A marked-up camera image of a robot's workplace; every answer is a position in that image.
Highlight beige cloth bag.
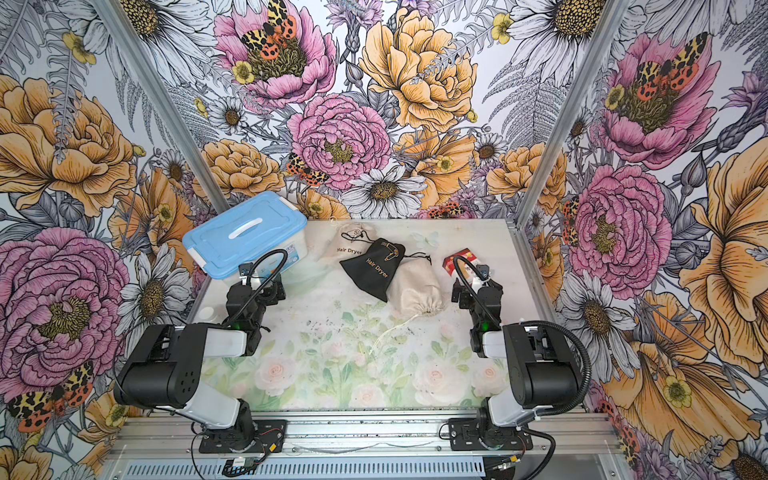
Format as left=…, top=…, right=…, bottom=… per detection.
left=370, top=256, right=445, bottom=355
left=320, top=222, right=378, bottom=264

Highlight black hair dryer pouch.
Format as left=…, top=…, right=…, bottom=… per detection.
left=340, top=238, right=431, bottom=303

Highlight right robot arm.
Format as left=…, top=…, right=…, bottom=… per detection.
left=448, top=279, right=589, bottom=451

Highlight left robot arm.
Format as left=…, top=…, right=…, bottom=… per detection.
left=115, top=276, right=287, bottom=458

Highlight red white bandage box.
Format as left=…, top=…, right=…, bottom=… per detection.
left=442, top=248, right=478, bottom=279

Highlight small white pill bottle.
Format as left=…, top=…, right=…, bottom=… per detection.
left=196, top=306, right=217, bottom=323

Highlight blue lidded storage box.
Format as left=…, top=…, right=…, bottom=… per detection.
left=182, top=191, right=308, bottom=280

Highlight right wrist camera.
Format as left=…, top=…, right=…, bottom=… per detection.
left=472, top=264, right=490, bottom=292

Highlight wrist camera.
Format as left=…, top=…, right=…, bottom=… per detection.
left=238, top=262, right=263, bottom=290
left=472, top=264, right=490, bottom=292

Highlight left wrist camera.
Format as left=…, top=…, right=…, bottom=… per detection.
left=238, top=262, right=263, bottom=290

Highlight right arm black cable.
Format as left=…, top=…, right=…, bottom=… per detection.
left=452, top=254, right=593, bottom=480

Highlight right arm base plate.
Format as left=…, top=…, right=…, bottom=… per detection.
left=447, top=418, right=533, bottom=452

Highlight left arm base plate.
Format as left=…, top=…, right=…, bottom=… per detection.
left=199, top=420, right=288, bottom=455

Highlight aluminium front rail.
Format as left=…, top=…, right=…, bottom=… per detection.
left=100, top=409, right=633, bottom=479

